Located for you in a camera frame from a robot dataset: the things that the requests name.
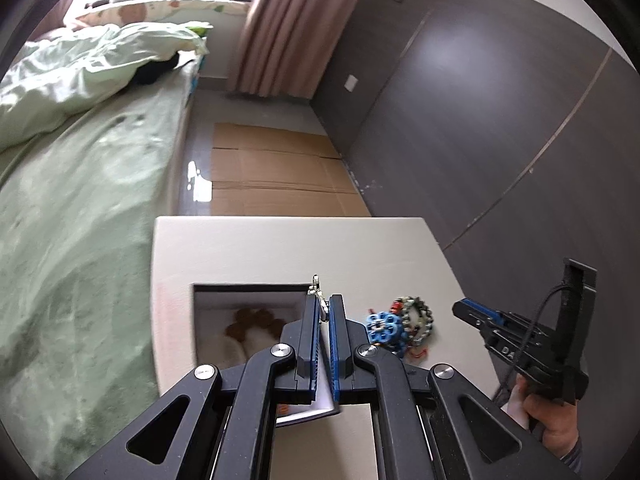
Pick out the black cloth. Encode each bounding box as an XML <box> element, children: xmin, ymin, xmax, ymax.
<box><xmin>131</xmin><ymin>52</ymin><xmax>182</xmax><ymax>87</ymax></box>

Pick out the person's right forearm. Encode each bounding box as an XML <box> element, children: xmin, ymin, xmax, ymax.
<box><xmin>557</xmin><ymin>435</ymin><xmax>584</xmax><ymax>476</ymax></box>

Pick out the person's right hand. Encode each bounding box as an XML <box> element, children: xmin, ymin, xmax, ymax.
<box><xmin>512</xmin><ymin>375</ymin><xmax>579</xmax><ymax>459</ymax></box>

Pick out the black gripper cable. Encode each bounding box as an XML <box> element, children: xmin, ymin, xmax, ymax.
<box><xmin>492</xmin><ymin>284</ymin><xmax>571</xmax><ymax>406</ymax></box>

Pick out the patterned white pillow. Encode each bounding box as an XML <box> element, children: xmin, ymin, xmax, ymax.
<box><xmin>65</xmin><ymin>0</ymin><xmax>251</xmax><ymax>31</ymax></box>

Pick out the light green duvet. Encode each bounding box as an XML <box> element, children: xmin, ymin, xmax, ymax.
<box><xmin>0</xmin><ymin>21</ymin><xmax>211</xmax><ymax>152</ymax></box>

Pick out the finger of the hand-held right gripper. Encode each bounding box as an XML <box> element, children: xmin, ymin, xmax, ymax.
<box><xmin>452</xmin><ymin>298</ymin><xmax>506</xmax><ymax>332</ymax></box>

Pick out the silver clasp keychain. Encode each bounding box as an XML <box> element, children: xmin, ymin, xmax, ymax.
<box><xmin>307</xmin><ymin>274</ymin><xmax>331</xmax><ymax>322</ymax></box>

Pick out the red string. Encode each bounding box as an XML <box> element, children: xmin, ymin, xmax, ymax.
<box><xmin>368</xmin><ymin>305</ymin><xmax>432</xmax><ymax>363</ymax></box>

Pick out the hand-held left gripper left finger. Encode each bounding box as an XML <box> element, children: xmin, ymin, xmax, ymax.
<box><xmin>65</xmin><ymin>293</ymin><xmax>321</xmax><ymax>480</ymax></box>

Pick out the grey green bead bracelet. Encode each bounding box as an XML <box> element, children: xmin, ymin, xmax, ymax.
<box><xmin>391</xmin><ymin>296</ymin><xmax>437</xmax><ymax>345</ymax></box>

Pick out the blue round toy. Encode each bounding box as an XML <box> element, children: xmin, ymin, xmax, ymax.
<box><xmin>364</xmin><ymin>311</ymin><xmax>405</xmax><ymax>358</ymax></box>

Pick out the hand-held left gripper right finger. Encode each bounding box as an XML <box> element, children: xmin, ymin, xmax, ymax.
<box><xmin>327</xmin><ymin>295</ymin><xmax>581</xmax><ymax>480</ymax></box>

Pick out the brown bead bracelet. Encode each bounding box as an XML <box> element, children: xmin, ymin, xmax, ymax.
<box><xmin>224</xmin><ymin>307</ymin><xmax>287</xmax><ymax>343</ymax></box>

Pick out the bed with green sheet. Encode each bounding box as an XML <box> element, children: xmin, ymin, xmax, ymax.
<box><xmin>0</xmin><ymin>55</ymin><xmax>207</xmax><ymax>476</ymax></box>

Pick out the white jewelry box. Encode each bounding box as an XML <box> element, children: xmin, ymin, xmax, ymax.
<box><xmin>191</xmin><ymin>282</ymin><xmax>342</xmax><ymax>428</ymax></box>

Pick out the pink curtain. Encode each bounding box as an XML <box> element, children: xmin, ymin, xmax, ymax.
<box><xmin>227</xmin><ymin>0</ymin><xmax>377</xmax><ymax>101</ymax></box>

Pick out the flat brown cardboard sheet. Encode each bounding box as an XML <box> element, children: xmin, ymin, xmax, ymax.
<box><xmin>210</xmin><ymin>122</ymin><xmax>372</xmax><ymax>218</ymax></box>

